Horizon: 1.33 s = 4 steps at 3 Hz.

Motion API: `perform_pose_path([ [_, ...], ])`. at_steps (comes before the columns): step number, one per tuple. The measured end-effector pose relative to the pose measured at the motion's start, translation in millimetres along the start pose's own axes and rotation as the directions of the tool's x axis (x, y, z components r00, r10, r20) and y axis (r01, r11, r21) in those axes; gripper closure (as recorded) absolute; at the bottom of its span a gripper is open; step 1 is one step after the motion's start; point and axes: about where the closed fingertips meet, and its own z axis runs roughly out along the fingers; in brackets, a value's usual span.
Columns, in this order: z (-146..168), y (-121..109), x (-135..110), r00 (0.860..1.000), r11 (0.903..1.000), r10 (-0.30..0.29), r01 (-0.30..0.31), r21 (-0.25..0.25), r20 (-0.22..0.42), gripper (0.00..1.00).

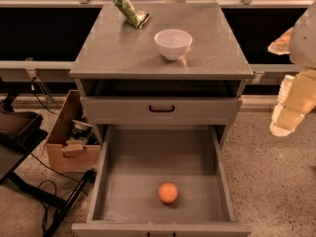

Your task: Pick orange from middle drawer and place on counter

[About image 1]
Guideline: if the white cup in box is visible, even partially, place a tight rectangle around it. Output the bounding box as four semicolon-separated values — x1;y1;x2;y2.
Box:
72;119;92;131

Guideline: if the grey drawer cabinet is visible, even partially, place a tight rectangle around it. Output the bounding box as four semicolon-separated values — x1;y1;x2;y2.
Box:
70;1;253;139

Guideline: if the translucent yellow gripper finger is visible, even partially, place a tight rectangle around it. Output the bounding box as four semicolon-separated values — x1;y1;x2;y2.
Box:
268;28;292;55
270;69;316;137

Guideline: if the white bowl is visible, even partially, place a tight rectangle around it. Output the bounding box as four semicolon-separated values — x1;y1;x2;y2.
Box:
154;29;193;60

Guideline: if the closed drawer with black handle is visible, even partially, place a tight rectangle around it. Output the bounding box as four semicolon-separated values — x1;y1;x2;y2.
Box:
81;97;241;125

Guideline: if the open grey drawer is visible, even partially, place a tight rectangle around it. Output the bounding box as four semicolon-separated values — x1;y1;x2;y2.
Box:
72;125;252;237

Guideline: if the black stand with cables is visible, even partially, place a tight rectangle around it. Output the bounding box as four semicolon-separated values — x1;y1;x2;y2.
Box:
0;76;97;237

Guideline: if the green chip bag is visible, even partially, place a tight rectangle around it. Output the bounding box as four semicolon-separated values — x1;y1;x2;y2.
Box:
113;0;150;30

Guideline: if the cardboard box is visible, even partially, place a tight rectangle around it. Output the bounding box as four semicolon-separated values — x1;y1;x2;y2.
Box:
45;90;101;172

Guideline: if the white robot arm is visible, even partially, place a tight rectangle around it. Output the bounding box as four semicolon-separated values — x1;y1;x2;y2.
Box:
268;1;316;137

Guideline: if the orange fruit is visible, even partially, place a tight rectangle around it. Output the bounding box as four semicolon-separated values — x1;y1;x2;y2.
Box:
158;183;179;203

